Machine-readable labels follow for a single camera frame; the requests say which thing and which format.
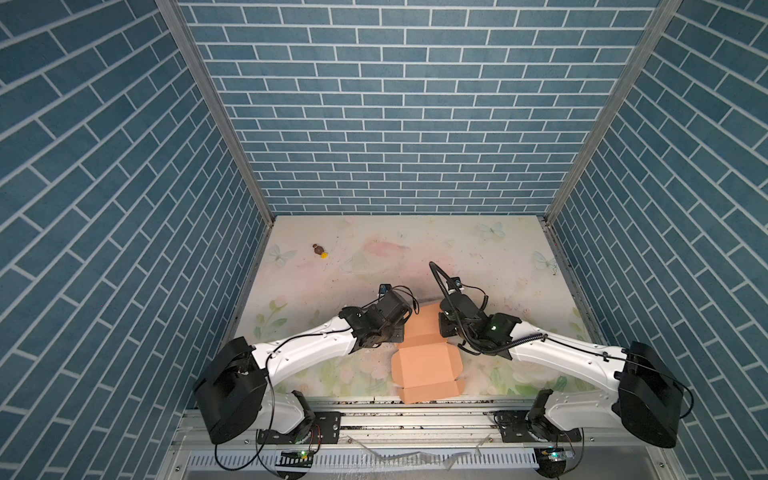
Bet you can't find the orange cardboard paper box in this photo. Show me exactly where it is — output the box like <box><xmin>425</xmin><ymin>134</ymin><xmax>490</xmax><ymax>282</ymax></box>
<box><xmin>391</xmin><ymin>302</ymin><xmax>465</xmax><ymax>404</ymax></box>

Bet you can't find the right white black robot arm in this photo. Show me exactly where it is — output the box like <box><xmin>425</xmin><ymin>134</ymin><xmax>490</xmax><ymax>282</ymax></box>
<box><xmin>439</xmin><ymin>290</ymin><xmax>684</xmax><ymax>449</ymax></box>

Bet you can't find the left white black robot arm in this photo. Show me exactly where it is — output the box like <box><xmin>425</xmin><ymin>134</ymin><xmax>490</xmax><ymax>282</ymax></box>
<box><xmin>193</xmin><ymin>284</ymin><xmax>419</xmax><ymax>445</ymax></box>

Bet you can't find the small brown yellow toy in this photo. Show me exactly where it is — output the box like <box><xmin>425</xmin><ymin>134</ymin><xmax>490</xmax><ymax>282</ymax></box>
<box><xmin>312</xmin><ymin>244</ymin><xmax>329</xmax><ymax>259</ymax></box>

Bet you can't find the aluminium mounting rail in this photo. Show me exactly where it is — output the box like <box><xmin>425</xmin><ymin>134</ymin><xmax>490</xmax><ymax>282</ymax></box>
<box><xmin>170</xmin><ymin>397</ymin><xmax>647</xmax><ymax>450</ymax></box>

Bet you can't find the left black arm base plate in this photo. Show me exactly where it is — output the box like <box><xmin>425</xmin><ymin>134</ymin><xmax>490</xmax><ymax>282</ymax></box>
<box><xmin>258</xmin><ymin>411</ymin><xmax>342</xmax><ymax>446</ymax></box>

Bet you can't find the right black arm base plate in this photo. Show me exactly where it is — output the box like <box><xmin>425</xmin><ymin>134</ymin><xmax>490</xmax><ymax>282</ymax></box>
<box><xmin>489</xmin><ymin>410</ymin><xmax>583</xmax><ymax>445</ymax></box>

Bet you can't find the white slotted cable duct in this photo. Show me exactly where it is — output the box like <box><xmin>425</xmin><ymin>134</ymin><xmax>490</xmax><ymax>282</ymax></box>
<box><xmin>185</xmin><ymin>449</ymin><xmax>540</xmax><ymax>472</ymax></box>

